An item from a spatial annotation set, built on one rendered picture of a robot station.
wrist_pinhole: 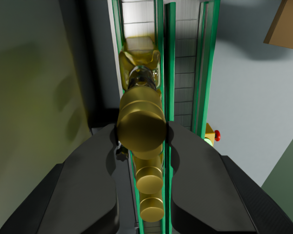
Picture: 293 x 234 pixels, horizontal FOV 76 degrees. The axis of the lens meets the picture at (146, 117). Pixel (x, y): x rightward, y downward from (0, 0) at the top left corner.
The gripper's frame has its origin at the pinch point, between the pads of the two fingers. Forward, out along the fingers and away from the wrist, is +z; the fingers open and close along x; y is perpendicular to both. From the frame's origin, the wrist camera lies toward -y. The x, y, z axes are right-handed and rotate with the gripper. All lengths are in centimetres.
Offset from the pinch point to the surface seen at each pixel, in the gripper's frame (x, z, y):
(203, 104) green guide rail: 13.4, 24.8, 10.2
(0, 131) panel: -11.5, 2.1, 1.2
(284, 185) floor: 147, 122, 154
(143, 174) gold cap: -0.1, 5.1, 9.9
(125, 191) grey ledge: -7, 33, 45
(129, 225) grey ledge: -7, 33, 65
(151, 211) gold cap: 0.7, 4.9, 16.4
